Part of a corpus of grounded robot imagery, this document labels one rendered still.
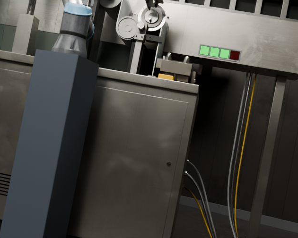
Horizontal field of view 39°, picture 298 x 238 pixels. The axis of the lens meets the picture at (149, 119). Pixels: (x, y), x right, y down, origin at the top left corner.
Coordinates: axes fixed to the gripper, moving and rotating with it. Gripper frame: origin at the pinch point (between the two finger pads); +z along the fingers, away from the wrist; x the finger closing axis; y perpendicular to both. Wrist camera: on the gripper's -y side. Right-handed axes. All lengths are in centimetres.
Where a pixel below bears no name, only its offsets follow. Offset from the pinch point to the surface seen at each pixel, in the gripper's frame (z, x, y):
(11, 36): 44, -49, -79
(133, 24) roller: 11.7, -7.3, -6.2
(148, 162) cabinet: 38, -46, 56
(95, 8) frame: 0.4, -24.6, -15.5
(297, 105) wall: 147, 159, 24
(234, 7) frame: 18, 58, 8
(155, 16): 6.4, 2.1, 1.1
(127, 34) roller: 15.6, -12.1, -5.2
